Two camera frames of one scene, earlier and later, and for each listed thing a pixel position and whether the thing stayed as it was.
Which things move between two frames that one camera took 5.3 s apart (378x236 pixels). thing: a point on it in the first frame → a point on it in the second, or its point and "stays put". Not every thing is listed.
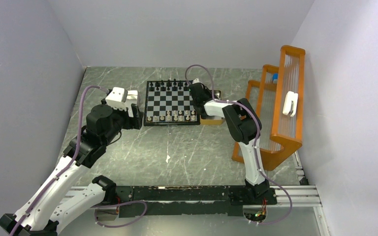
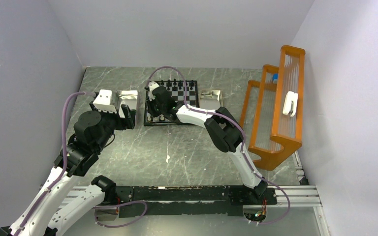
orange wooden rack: (277, 100) stays put
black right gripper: (206, 90) → (149, 105)
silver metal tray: (132, 97) stays put
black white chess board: (169, 102) stays put
